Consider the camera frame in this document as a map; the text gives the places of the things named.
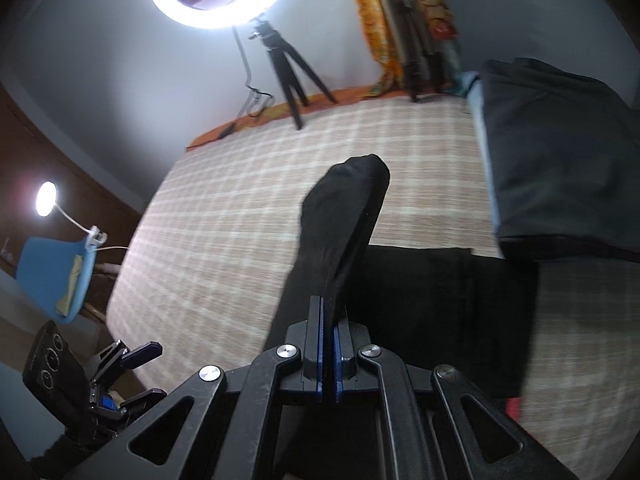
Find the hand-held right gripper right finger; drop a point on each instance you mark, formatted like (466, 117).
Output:
(336, 355)

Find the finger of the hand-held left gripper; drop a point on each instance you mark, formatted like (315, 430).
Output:
(142, 353)
(145, 398)

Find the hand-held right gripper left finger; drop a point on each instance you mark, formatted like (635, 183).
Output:
(314, 340)

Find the black pants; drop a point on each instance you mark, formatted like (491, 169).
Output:
(340, 220)

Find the stack of folded dark pants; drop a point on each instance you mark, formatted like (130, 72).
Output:
(560, 160)

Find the yellow cloth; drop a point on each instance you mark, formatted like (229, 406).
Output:
(70, 285)

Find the blue chair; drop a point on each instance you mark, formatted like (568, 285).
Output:
(45, 270)

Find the white clip lamp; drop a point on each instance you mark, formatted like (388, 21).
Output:
(46, 199)

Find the small black tripod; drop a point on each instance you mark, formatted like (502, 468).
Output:
(287, 80)

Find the light blue cloth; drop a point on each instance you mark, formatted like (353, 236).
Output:
(482, 125)

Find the tall folded tripod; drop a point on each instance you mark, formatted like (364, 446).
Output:
(407, 35)

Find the orange patterned scarf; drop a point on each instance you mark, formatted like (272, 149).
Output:
(370, 25)

